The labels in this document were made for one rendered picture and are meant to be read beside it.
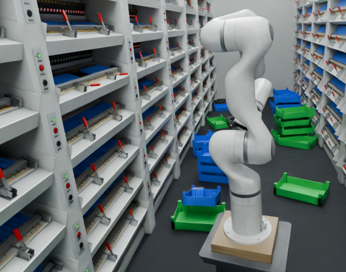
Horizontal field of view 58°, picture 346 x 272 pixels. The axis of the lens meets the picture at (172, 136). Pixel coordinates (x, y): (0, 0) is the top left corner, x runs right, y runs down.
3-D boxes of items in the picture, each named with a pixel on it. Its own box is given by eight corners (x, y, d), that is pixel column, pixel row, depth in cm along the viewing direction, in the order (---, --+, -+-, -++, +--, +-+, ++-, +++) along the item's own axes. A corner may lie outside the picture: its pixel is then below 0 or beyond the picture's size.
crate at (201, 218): (225, 213, 194) (225, 202, 192) (222, 232, 176) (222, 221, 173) (179, 210, 202) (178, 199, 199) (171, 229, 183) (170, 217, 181)
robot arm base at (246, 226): (276, 219, 128) (275, 180, 121) (265, 250, 113) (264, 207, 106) (232, 211, 137) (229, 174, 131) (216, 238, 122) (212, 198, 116)
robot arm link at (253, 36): (233, 154, 121) (277, 156, 114) (225, 168, 111) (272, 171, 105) (225, 19, 104) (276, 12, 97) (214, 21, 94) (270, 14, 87)
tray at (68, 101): (128, 83, 154) (131, 65, 150) (57, 117, 98) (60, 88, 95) (91, 73, 156) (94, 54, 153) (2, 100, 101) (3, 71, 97)
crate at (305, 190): (328, 191, 207) (330, 181, 204) (320, 205, 192) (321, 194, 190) (284, 182, 225) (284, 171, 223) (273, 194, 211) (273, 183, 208)
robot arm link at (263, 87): (241, 97, 134) (262, 100, 129) (251, 76, 140) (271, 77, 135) (244, 109, 140) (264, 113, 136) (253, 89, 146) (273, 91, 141)
